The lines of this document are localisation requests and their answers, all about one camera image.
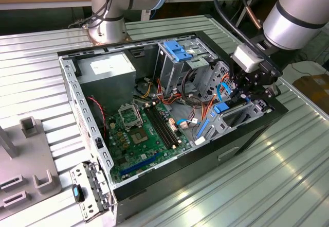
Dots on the cardboard box with label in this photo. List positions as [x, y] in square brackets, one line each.
[316, 88]

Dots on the black open PC case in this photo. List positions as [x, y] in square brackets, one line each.
[180, 175]

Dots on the grey metal drive cage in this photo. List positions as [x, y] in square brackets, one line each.
[169, 75]

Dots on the blue plastic drive latch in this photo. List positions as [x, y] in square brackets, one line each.
[177, 50]

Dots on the white label tag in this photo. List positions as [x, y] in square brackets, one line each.
[199, 141]

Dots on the grey metal disk bay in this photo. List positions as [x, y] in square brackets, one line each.
[216, 127]

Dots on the grey power supply unit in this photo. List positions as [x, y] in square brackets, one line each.
[108, 88]

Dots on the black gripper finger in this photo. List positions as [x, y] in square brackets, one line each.
[267, 92]
[246, 79]

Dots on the brown arm base plate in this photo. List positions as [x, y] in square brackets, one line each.
[87, 32]

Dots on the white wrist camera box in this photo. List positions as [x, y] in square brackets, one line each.
[246, 58]

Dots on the metal expansion slot bracket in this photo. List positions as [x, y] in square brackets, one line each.
[77, 173]

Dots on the green motherboard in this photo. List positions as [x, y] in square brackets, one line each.
[151, 144]

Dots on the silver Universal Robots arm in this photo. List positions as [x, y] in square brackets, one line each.
[295, 18]

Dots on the blue expansion slot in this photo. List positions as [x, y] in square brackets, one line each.
[140, 164]

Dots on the CPU socket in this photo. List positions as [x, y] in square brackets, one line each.
[140, 136]

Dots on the hard disk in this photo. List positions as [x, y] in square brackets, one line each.
[221, 107]

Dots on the grey parts rack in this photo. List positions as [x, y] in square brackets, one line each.
[25, 160]

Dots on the black RAM slot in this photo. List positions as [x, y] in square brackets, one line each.
[157, 126]
[167, 126]
[161, 126]
[164, 126]

